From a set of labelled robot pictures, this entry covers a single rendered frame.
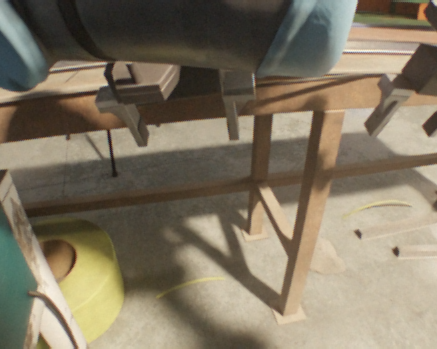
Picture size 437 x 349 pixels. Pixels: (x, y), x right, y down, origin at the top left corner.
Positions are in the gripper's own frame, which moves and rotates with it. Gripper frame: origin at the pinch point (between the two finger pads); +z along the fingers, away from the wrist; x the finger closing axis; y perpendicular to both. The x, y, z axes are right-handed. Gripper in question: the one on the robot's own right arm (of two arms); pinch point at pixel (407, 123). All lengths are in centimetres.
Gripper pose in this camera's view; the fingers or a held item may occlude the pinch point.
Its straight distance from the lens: 59.2
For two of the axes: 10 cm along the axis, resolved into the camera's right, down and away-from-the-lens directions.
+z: -2.0, 5.5, 8.1
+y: 1.8, 8.4, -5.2
